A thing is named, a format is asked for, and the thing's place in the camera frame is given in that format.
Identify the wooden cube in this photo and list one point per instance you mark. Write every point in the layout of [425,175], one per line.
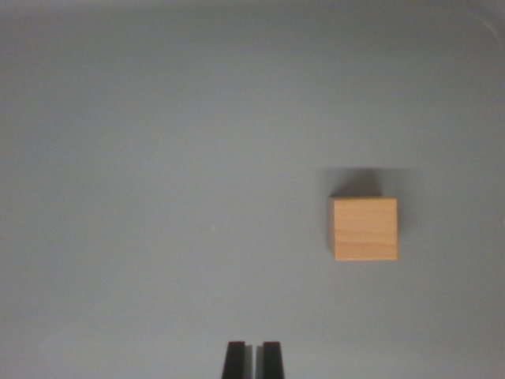
[365,229]

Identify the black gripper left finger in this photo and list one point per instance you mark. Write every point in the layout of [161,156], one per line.
[236,361]

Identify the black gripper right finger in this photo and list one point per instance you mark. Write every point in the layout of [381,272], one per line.
[272,361]

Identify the grey plastic tray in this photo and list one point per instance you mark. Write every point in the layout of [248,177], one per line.
[158,158]

